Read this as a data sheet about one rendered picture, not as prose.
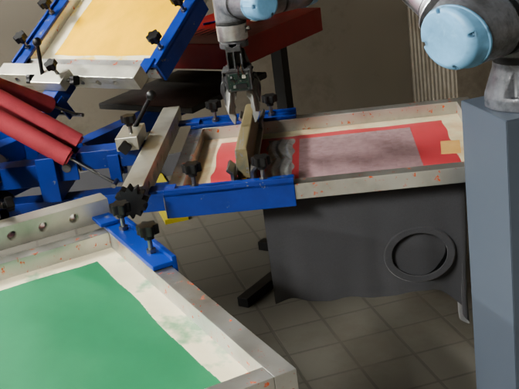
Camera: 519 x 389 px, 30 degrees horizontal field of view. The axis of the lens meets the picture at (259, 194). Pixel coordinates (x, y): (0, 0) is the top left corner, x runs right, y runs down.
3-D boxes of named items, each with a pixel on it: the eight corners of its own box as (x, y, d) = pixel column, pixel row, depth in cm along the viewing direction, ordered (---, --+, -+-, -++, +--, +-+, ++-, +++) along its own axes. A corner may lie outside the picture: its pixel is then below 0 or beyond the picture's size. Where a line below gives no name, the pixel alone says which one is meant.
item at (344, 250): (459, 296, 245) (452, 162, 233) (465, 312, 237) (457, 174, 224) (279, 312, 249) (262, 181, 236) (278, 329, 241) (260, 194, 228)
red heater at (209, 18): (226, 34, 400) (222, 5, 396) (323, 34, 376) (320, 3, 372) (133, 72, 354) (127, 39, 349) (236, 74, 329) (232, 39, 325)
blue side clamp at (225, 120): (298, 130, 278) (296, 106, 275) (298, 135, 273) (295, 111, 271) (195, 141, 280) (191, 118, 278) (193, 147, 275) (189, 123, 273)
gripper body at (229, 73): (223, 96, 236) (216, 47, 232) (225, 87, 244) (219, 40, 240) (254, 92, 236) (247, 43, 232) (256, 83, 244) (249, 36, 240)
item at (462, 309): (449, 262, 281) (441, 120, 267) (476, 336, 239) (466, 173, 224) (439, 262, 281) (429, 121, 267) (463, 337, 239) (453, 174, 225)
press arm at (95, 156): (149, 157, 254) (146, 139, 252) (145, 164, 248) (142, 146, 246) (84, 164, 255) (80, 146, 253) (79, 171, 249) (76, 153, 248)
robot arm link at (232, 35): (217, 22, 239) (249, 18, 238) (219, 41, 241) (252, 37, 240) (214, 28, 232) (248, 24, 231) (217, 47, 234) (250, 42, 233)
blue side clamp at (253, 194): (296, 198, 226) (293, 170, 223) (296, 206, 221) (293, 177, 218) (170, 211, 228) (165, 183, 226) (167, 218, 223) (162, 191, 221)
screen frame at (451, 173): (469, 109, 272) (468, 96, 271) (510, 177, 217) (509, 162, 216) (192, 138, 279) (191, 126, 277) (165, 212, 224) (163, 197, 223)
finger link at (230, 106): (222, 128, 241) (224, 92, 238) (224, 122, 247) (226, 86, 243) (235, 129, 241) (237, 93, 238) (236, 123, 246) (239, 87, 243)
